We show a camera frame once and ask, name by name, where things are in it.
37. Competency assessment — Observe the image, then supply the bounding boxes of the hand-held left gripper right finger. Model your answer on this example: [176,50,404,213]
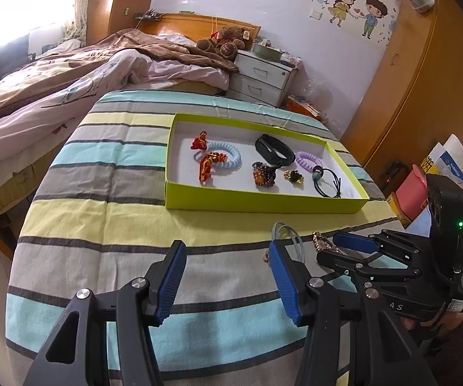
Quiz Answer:
[269,240,439,386]

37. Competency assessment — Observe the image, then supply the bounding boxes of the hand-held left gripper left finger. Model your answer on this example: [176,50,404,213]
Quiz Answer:
[22,239,188,386]

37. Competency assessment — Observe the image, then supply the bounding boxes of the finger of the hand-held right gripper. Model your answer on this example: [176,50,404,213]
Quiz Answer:
[316,248,422,279]
[333,228,430,259]

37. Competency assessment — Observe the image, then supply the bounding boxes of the grey cord necklace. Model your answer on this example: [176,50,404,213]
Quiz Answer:
[263,221,306,268]

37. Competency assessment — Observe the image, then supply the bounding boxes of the lime green tray box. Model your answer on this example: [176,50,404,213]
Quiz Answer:
[165,113,371,214]

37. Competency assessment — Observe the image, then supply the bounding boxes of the black elastic teal bead tie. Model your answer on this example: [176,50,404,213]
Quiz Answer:
[311,165,342,198]

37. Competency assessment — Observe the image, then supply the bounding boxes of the dark beaded bracelet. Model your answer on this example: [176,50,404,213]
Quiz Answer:
[251,161,277,188]

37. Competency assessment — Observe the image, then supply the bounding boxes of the black smart band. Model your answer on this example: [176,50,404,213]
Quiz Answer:
[255,133,292,166]

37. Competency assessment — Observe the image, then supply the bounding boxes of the person's right hand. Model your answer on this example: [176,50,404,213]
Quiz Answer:
[402,293,463,343]

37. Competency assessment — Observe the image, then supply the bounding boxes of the pink bag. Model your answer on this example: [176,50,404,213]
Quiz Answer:
[396,165,429,226]

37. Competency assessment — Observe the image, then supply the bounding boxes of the white paper bags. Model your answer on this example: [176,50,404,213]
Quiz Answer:
[426,134,463,186]

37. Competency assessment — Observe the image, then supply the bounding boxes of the large wooden wardrobe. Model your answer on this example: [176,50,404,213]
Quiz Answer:
[342,0,463,170]

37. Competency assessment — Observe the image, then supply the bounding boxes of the stack of books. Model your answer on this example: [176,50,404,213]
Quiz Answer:
[285,94,322,121]

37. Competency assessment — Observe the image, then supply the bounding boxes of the white nightstand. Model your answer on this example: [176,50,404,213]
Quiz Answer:
[227,50,298,108]

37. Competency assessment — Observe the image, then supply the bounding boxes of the green bowl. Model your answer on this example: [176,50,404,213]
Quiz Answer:
[252,42,284,60]

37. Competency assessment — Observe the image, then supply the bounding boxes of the bed with pink bedding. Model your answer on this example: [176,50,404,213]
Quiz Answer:
[0,34,230,210]

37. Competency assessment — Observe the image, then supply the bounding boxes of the brown blanket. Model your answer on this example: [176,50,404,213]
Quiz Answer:
[106,28,232,73]

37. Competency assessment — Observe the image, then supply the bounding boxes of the brown teddy bear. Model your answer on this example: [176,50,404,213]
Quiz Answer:
[196,25,250,59]

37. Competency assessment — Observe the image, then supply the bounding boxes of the wooden headboard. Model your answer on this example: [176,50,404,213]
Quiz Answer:
[137,13,262,49]

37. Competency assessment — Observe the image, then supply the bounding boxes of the dark office chair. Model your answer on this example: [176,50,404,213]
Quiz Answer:
[0,34,31,77]

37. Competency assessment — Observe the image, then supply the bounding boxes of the narrow wooden wardrobe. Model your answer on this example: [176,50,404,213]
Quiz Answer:
[87,0,162,45]

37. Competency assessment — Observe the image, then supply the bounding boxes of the patterned curtain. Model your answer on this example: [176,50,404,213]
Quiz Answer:
[62,0,95,45]

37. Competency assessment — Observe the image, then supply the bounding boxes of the purple spiral hair tie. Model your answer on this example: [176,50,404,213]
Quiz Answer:
[294,151,329,168]

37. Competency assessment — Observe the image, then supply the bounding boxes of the blue spiral hair tie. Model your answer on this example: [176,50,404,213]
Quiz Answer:
[193,141,242,170]

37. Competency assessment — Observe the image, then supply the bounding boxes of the cartoon wall sticker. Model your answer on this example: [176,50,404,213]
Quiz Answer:
[312,0,407,43]

